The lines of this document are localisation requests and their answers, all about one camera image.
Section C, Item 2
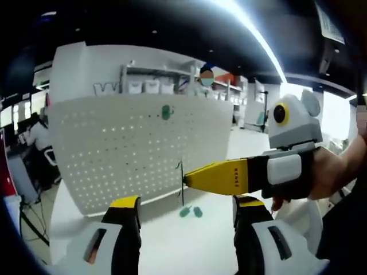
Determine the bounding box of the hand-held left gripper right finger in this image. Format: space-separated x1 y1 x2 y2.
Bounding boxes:
232 195 330 275

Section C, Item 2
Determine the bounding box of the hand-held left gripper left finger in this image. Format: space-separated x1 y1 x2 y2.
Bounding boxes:
61 195 143 275

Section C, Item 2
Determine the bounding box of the white perforated mounting plate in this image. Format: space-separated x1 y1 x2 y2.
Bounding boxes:
47 94 235 218

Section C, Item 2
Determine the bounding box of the person's right hand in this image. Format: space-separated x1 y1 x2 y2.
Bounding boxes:
271 146 349 211

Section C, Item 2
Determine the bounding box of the person's dark clothing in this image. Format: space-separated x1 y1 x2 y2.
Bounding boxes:
315 171 367 275

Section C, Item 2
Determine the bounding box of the ceiling light strip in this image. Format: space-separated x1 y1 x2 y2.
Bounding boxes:
233 0 286 84

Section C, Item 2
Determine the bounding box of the hanging white sign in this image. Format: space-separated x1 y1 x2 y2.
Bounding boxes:
314 0 346 45

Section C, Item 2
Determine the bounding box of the white storage bin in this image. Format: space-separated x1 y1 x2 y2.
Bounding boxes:
144 80 159 94
159 81 174 95
128 80 143 94

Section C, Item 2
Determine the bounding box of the white shelf rack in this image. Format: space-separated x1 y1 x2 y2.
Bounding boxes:
120 60 250 97

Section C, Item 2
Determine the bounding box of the red screen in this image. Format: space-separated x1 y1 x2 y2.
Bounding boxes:
0 128 15 198

